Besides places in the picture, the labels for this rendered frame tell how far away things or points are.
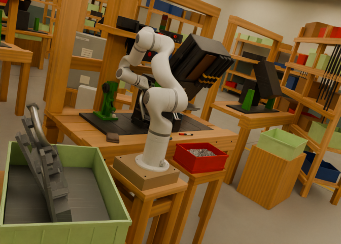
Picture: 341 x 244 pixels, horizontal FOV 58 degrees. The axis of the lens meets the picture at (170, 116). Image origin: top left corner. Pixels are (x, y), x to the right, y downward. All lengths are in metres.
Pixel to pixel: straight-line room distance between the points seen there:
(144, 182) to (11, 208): 0.58
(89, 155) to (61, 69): 0.78
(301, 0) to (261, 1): 1.43
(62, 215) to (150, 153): 0.60
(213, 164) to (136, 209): 0.72
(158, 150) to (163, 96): 0.29
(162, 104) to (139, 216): 0.56
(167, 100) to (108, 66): 0.97
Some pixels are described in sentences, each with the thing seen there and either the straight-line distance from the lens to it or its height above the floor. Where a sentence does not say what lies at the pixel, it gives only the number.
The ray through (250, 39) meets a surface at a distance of 11.52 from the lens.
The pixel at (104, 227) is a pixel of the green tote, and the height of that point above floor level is 0.94.
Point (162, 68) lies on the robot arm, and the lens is 1.65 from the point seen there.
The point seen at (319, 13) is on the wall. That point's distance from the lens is 11.45.
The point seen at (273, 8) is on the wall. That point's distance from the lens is 12.05.
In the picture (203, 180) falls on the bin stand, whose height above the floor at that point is 0.77.
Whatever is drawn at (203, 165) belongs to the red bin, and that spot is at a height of 0.85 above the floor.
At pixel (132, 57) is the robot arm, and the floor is 1.40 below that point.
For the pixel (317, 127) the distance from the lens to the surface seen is 4.67.
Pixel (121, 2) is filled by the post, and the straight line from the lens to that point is 2.38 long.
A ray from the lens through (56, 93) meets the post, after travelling 2.27.
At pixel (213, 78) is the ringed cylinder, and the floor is 1.36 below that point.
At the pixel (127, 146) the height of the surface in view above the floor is 0.89.
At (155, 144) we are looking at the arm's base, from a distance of 1.60.
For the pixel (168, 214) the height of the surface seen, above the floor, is 0.66.
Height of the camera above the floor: 1.62
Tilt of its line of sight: 15 degrees down
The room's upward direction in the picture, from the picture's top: 15 degrees clockwise
